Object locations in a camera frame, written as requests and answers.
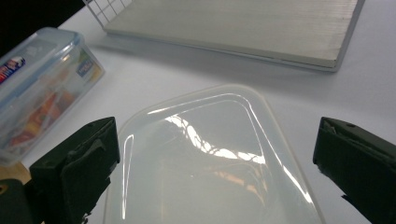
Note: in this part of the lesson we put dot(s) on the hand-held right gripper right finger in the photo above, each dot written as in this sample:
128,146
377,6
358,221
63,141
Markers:
358,161

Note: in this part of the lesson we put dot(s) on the clear food container blue lid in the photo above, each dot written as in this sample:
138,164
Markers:
40,93

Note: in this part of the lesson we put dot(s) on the translucent plastic lid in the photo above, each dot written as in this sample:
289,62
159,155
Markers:
205,161

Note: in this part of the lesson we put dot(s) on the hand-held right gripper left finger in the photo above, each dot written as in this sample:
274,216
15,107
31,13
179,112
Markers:
74,168

